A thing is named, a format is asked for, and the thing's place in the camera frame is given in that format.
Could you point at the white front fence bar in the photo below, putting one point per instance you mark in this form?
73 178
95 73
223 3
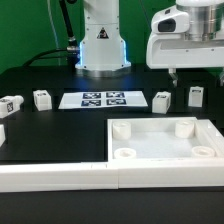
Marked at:
118 175

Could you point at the white square tabletop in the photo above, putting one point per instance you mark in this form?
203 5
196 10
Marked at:
154 139

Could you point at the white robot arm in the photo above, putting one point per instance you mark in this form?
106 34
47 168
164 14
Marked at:
189 34

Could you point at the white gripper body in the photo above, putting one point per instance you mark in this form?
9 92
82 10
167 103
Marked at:
172 51

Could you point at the paper sheet with markers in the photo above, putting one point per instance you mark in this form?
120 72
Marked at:
104 99

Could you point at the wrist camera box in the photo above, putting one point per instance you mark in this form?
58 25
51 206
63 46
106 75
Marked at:
170 20

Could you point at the white left fence piece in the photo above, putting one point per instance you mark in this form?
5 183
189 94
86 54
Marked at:
2 134

